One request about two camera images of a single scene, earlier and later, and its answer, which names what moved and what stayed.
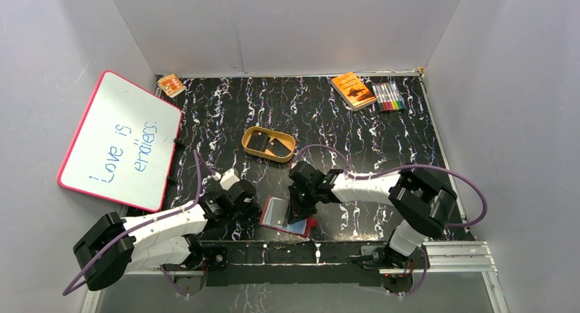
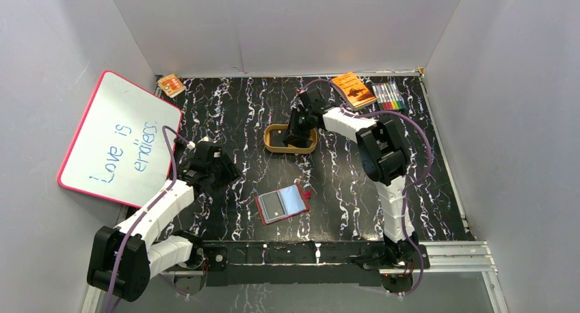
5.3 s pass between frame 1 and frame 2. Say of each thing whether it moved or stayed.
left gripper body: moved
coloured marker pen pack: stayed
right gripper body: moved
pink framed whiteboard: stayed
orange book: stayed
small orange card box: stayed
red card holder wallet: moved
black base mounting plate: stayed
